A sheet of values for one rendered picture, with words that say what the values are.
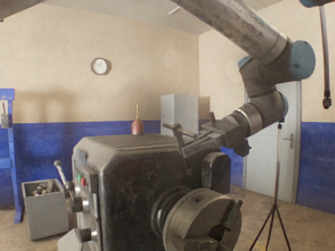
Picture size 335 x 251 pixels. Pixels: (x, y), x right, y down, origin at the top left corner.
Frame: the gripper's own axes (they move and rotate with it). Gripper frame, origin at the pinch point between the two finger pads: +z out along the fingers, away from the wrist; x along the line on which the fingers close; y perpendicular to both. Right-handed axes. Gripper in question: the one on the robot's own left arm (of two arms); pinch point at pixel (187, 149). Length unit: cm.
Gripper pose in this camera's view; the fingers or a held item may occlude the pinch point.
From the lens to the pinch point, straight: 56.4
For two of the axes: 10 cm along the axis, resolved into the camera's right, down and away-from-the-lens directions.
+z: -8.9, 3.8, -2.4
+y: -3.2, -9.2, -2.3
